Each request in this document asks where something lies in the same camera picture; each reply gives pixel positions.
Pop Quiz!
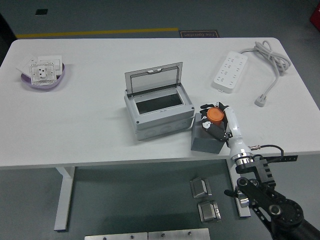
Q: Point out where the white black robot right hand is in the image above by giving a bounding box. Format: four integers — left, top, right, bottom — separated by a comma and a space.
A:
199, 101, 252, 161

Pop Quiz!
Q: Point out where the orange cylinder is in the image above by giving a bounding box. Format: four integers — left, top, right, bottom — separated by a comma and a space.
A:
206, 107, 225, 127

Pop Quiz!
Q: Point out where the grey enclosure box with flap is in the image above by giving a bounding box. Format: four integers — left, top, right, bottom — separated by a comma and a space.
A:
124, 61, 196, 141

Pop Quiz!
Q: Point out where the grey cube with round hole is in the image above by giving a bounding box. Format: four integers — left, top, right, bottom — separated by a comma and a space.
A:
190, 112, 226, 155

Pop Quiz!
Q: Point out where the white table leg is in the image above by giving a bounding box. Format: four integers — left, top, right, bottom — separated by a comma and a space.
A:
53, 165, 76, 231
226, 158, 251, 218

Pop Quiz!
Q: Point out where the white power strip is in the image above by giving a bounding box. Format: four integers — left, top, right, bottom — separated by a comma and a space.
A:
212, 50, 248, 95

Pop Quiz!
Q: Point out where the black table control panel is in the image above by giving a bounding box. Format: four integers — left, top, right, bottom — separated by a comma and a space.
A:
268, 154, 299, 163

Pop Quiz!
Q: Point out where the small metal block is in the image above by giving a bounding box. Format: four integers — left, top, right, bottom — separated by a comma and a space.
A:
189, 176, 213, 200

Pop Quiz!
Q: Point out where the large metal block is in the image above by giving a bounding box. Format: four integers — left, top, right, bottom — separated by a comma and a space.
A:
197, 199, 222, 223

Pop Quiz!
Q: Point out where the metal plate with screws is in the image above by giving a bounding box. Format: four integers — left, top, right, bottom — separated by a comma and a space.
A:
147, 227, 211, 240

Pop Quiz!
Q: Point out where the red object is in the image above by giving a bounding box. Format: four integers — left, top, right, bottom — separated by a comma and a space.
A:
309, 5, 320, 27

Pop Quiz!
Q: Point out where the long metal plate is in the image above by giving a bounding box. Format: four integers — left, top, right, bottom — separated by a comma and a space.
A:
84, 232, 149, 240

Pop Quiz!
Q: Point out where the purple bowl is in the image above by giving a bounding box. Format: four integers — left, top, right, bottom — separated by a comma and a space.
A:
20, 62, 66, 90

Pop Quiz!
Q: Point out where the white socket panel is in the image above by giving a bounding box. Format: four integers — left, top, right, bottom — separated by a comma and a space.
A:
28, 60, 57, 86

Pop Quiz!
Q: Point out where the white blank plate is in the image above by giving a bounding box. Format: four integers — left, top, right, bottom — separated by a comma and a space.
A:
15, 53, 38, 76

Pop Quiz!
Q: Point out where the grey power cord with plug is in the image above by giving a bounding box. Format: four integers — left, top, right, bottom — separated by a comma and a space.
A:
238, 40, 292, 108

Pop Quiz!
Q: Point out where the white switch plate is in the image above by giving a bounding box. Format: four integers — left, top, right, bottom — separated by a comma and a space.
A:
37, 54, 63, 76

